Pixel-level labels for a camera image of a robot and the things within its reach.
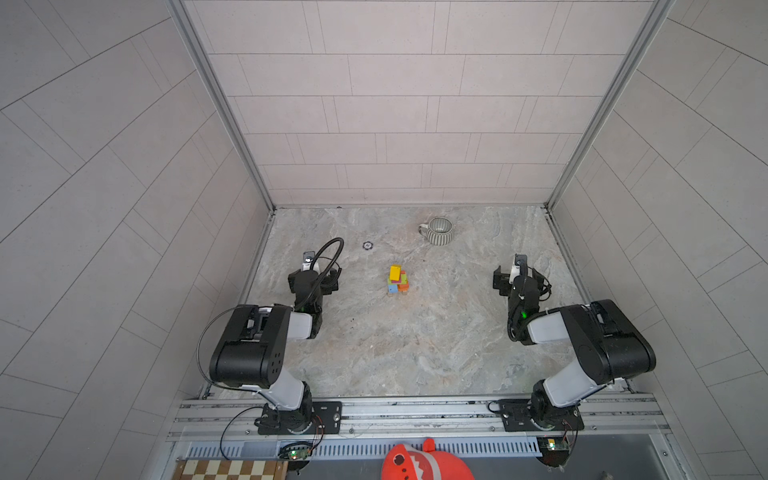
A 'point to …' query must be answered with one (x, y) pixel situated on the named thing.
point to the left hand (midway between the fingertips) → (322, 262)
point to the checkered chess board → (231, 469)
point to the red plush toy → (404, 463)
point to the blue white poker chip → (367, 245)
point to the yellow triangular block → (395, 273)
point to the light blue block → (392, 288)
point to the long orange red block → (403, 287)
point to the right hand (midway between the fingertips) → (514, 266)
